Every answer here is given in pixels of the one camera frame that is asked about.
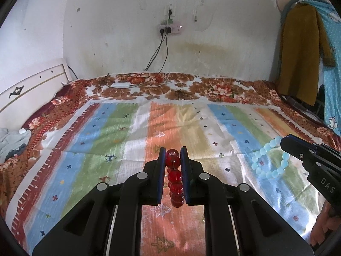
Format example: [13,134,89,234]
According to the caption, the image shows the red bead bracelet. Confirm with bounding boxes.
[165,148,186,209]

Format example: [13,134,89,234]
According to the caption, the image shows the light blue bead bracelet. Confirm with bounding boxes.
[250,135,291,180]

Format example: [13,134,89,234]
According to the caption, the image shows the right hand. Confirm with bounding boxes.
[310,201,340,246]

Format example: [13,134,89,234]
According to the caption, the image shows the striped colourful cloth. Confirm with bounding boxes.
[4,100,322,255]

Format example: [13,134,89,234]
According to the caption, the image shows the blue dotted hanging fabric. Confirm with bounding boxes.
[282,0,341,137]

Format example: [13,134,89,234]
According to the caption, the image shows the white charger on bed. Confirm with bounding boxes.
[110,82,133,89]

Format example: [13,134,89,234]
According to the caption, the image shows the mustard yellow hanging coat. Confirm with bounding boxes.
[276,3,336,106]

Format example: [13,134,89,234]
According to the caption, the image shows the floral brown bed sheet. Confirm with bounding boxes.
[1,73,340,216]

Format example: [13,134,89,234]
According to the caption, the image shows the white power strip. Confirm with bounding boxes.
[158,23,184,35]

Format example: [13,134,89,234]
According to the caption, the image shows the grey crumpled clothing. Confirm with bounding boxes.
[1,128,31,164]

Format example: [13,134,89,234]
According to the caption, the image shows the white wooden headboard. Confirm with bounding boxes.
[1,58,72,131]

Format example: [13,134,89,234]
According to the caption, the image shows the black power cables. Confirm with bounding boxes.
[98,7,174,89]

